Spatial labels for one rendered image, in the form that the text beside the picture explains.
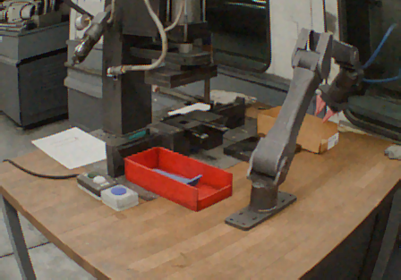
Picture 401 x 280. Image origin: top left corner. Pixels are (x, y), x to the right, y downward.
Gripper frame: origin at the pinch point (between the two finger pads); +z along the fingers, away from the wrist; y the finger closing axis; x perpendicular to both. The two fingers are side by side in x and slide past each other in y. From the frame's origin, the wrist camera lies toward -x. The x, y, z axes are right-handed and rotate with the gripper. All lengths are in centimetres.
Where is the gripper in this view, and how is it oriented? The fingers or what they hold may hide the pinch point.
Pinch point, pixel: (320, 117)
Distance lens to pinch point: 159.0
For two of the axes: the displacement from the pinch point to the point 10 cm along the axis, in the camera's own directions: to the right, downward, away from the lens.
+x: -6.9, 2.1, -6.9
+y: -6.0, -7.1, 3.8
